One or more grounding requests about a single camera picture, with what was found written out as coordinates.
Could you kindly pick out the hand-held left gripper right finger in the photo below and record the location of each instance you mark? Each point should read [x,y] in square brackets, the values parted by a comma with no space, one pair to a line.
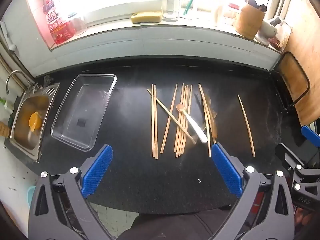
[226,171]

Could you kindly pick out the glass jar chili flakes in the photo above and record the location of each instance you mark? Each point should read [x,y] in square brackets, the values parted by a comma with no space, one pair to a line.
[278,41]

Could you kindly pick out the clear drinking glass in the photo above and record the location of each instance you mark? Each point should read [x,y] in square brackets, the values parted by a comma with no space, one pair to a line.
[171,7]

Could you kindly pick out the glass holding razor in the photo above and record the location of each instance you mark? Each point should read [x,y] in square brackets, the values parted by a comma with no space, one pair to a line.
[194,8]

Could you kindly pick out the steel faucet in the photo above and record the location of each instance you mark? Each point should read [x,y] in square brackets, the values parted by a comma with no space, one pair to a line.
[25,78]

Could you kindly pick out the clear plastic container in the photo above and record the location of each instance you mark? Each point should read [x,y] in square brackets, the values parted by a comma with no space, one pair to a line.
[82,110]

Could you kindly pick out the bunch of dark utensils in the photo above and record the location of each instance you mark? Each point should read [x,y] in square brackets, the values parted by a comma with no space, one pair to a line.
[255,2]

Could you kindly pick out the green and white bottle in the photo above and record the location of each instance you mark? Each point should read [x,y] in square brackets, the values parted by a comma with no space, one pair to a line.
[7,106]

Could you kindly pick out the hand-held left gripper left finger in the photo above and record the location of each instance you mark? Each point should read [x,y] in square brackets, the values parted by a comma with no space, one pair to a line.
[97,171]

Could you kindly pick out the red plastic object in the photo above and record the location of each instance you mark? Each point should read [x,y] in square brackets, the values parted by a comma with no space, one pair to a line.
[257,205]

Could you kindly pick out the stone mortar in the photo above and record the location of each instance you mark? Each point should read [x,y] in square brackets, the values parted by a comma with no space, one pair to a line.
[267,33]

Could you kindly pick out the red dish soap bottle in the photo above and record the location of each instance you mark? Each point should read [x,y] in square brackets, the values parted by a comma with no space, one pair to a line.
[56,22]

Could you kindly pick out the bamboo utensil holder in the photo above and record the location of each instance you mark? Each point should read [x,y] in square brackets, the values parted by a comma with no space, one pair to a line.
[250,22]

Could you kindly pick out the translucent brown spoon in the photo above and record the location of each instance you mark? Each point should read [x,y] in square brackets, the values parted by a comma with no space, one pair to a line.
[213,127]

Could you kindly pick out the orange cup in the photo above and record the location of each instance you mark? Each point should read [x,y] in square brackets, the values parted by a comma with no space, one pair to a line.
[35,121]

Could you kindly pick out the steel sink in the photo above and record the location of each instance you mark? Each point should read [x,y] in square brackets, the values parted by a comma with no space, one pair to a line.
[25,135]

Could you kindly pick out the red lid jar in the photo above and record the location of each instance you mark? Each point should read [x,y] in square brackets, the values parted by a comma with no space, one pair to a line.
[232,13]

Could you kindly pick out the pile of wooden chopsticks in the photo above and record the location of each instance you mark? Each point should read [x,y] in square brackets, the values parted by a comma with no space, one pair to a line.
[152,125]

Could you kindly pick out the wooden cutting board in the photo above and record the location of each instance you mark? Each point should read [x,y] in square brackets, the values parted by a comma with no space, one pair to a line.
[307,42]

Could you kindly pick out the person's dark trousers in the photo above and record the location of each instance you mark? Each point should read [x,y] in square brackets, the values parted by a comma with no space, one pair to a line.
[162,227]

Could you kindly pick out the glass jar dark lid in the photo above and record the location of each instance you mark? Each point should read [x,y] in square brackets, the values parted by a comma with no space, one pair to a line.
[78,25]

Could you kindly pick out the teal razor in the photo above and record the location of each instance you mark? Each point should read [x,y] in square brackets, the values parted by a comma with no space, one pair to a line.
[188,5]

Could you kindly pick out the yellow sponge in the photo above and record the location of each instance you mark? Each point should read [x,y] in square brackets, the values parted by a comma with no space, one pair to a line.
[146,18]

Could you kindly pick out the white vase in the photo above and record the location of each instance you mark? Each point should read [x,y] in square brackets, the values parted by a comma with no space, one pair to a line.
[218,15]

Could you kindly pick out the light blue plastic cup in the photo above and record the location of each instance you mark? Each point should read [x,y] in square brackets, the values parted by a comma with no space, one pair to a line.
[31,195]

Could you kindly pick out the single wooden chopstick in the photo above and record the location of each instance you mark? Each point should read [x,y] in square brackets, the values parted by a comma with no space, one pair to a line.
[246,122]

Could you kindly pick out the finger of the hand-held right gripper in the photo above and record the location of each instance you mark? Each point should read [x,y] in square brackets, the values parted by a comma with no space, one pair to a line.
[310,135]
[287,155]

